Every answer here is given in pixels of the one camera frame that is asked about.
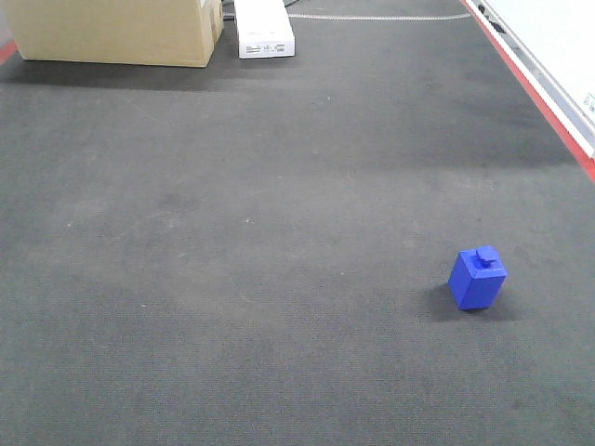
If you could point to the white labelled carton box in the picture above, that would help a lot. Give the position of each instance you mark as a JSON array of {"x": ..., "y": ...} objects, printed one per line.
[{"x": 263, "y": 29}]

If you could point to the white conveyor side rail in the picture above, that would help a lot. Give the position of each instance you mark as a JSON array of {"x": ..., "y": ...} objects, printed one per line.
[{"x": 549, "y": 47}]

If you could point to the large cardboard box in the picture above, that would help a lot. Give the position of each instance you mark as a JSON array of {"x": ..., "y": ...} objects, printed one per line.
[{"x": 156, "y": 33}]

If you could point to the small blue block part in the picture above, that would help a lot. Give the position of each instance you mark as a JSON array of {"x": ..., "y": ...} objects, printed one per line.
[{"x": 477, "y": 278}]

